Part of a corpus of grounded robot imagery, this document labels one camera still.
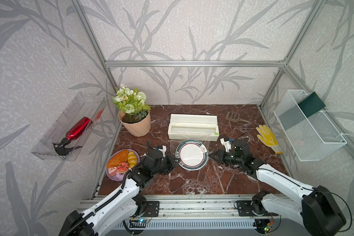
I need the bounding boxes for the white plate green rim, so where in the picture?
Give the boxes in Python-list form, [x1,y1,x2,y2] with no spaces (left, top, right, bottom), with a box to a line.
[176,140,209,171]

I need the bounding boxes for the cream plastic wrap dispenser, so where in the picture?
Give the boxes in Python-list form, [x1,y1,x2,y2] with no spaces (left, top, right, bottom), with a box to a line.
[168,114,219,142]

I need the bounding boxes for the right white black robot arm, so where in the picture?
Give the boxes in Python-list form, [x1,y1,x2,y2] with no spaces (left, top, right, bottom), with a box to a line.
[208,139,347,236]

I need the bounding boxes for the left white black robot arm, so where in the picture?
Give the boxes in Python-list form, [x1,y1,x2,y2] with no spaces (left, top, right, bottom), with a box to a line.
[59,149,180,236]

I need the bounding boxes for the purple plate of toy food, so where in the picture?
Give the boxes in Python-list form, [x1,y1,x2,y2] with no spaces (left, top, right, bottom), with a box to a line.
[105,149,140,182]

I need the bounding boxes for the yellow rubber glove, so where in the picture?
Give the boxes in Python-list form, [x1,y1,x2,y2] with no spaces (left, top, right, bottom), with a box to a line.
[256,125,284,154]

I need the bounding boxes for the brown slotted spatula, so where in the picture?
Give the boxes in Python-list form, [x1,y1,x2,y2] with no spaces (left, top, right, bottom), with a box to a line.
[225,112,250,124]

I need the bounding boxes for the artificial flowers in beige pot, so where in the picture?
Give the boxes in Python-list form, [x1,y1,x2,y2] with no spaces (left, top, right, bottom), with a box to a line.
[112,84,151,137]

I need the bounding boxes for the dark green card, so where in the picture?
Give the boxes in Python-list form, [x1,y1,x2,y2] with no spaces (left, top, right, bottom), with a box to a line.
[298,92,326,118]

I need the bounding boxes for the red spray bottle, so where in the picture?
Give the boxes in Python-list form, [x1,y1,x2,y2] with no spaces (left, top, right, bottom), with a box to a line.
[53,117,91,156]

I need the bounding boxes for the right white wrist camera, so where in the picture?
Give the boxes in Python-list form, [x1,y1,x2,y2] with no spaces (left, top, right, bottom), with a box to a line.
[220,138,233,153]

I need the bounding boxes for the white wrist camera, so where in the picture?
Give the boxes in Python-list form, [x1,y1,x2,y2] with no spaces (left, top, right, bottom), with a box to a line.
[220,138,233,153]
[157,145,167,157]

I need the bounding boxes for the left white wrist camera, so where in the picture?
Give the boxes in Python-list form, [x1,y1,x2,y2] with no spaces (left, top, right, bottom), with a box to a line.
[157,145,167,157]

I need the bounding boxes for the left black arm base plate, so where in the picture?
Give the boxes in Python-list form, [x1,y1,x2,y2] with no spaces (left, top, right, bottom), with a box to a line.
[136,201,160,217]

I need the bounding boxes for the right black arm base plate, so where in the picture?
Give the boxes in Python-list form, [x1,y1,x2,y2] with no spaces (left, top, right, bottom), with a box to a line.
[234,200,278,217]

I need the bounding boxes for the white wire mesh basket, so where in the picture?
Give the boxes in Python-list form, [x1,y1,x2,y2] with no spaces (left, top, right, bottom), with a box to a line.
[274,89,347,162]

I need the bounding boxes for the clear plastic wall bin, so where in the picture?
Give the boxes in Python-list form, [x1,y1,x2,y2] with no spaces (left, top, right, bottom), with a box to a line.
[31,92,107,161]

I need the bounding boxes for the right thin black cable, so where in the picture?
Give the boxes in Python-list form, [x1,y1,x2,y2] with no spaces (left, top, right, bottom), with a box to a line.
[232,131,353,233]

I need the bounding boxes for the left black corrugated cable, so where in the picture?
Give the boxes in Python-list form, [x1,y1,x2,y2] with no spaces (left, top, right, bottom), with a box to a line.
[60,141,154,236]

